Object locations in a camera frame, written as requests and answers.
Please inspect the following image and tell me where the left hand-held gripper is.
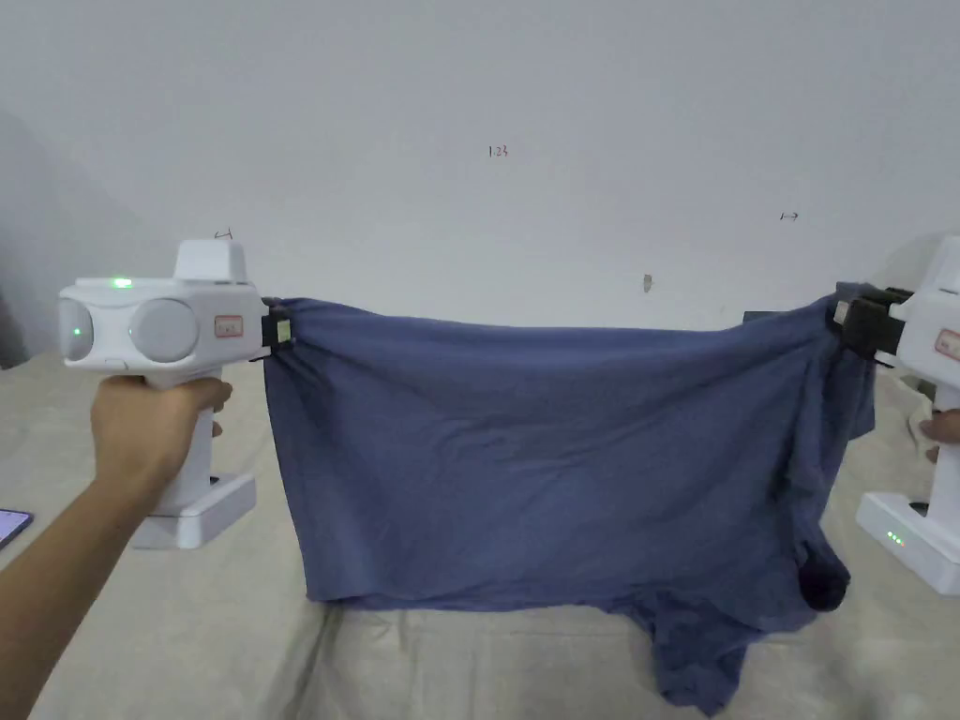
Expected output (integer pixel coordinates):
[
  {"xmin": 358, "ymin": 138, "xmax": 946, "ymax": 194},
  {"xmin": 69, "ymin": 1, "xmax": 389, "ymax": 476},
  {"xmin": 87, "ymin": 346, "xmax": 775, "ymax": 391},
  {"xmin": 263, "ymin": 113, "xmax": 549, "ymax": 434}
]
[{"xmin": 58, "ymin": 239, "xmax": 298, "ymax": 549}]

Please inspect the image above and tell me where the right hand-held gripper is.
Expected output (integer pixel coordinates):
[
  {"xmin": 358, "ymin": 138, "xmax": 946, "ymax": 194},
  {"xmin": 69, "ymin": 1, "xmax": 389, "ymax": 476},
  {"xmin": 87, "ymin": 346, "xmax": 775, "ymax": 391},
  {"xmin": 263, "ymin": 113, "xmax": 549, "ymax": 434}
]
[{"xmin": 830, "ymin": 233, "xmax": 960, "ymax": 598}]

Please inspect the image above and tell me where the dark blue shirt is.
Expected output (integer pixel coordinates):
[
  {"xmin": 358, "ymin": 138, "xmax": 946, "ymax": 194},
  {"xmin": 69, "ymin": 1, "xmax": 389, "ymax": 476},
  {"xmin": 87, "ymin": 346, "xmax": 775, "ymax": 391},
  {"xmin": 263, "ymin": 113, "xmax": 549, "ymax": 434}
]
[{"xmin": 262, "ymin": 280, "xmax": 878, "ymax": 718}]

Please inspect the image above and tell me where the person's left forearm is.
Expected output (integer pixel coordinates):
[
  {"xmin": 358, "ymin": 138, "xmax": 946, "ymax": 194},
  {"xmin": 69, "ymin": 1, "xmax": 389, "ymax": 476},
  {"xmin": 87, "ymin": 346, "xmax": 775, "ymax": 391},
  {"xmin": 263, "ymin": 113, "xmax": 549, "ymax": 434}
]
[{"xmin": 0, "ymin": 468, "xmax": 178, "ymax": 720}]

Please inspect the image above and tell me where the person's right hand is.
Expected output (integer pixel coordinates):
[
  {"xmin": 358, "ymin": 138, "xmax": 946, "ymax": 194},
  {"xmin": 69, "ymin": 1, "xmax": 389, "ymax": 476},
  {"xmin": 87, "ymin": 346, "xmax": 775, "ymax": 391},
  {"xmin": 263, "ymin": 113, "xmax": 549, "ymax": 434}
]
[{"xmin": 920, "ymin": 408, "xmax": 960, "ymax": 462}]

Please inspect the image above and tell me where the person's left hand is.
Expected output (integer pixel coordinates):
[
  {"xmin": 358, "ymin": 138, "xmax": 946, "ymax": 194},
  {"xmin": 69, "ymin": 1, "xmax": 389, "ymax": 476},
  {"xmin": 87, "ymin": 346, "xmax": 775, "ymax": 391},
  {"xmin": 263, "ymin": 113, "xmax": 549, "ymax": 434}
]
[{"xmin": 89, "ymin": 372, "xmax": 234, "ymax": 490}]

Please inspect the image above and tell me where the bed with beige sheet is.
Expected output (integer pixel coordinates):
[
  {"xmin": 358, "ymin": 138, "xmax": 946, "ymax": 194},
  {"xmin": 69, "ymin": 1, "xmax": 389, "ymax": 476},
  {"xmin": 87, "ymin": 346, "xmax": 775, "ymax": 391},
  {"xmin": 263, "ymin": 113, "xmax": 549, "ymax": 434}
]
[{"xmin": 0, "ymin": 351, "xmax": 960, "ymax": 720}]

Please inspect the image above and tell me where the smartphone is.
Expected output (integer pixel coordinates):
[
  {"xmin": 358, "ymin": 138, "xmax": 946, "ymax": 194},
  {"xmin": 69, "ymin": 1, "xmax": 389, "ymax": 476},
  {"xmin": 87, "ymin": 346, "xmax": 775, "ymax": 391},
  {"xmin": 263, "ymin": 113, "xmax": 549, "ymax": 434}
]
[{"xmin": 0, "ymin": 507, "xmax": 36, "ymax": 553}]

